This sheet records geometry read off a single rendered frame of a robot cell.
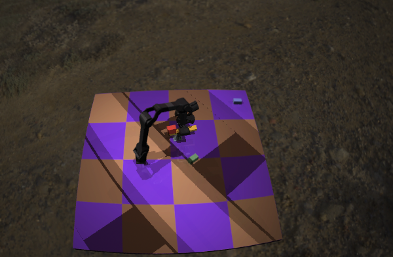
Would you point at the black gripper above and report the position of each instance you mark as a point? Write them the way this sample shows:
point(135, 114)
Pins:
point(183, 129)

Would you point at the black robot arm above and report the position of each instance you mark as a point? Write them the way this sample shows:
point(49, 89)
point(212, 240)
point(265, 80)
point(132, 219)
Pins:
point(181, 107)

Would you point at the yellow bar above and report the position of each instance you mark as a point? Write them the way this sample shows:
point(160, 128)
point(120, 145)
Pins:
point(171, 130)

